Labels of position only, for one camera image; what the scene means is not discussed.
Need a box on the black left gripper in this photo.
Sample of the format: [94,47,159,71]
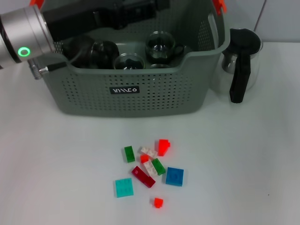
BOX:
[42,0,170,43]

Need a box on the glass teacup with black holder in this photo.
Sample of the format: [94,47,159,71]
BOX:
[149,63,170,70]
[114,53,146,70]
[90,40,120,70]
[145,31,185,64]

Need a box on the dark red toy brick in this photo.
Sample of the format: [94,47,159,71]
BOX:
[131,165,157,188]

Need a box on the blue toy plate brick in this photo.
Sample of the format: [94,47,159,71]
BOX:
[165,166,185,187]

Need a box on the teal toy plate brick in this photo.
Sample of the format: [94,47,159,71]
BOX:
[114,178,135,198]

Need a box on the grey perforated storage basket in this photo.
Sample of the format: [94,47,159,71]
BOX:
[20,0,232,117]

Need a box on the black clay teapot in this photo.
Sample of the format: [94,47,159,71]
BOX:
[62,36,94,68]

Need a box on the orange wedge toy brick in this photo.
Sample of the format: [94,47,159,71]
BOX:
[158,139,173,157]

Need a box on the white translucent toy brick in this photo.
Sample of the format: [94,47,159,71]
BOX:
[143,161,158,177]
[140,146,158,158]

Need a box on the green toy brick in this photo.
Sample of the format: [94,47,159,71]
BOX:
[151,158,166,176]
[123,145,136,163]

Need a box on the left arm cable with plug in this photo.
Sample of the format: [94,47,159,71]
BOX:
[28,60,68,80]

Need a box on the glass pitcher with black handle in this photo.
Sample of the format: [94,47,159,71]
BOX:
[221,27,263,104]

